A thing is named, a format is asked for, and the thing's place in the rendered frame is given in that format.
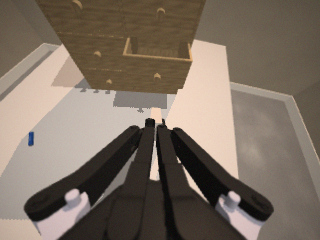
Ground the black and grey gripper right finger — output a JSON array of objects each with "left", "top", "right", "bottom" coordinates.
[{"left": 155, "top": 108, "right": 274, "bottom": 240}]

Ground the brown wooden chest of drawers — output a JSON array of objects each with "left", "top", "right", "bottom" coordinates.
[{"left": 35, "top": 0, "right": 206, "bottom": 95}]

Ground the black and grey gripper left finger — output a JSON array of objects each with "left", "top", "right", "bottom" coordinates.
[{"left": 24, "top": 108, "right": 156, "bottom": 240}]

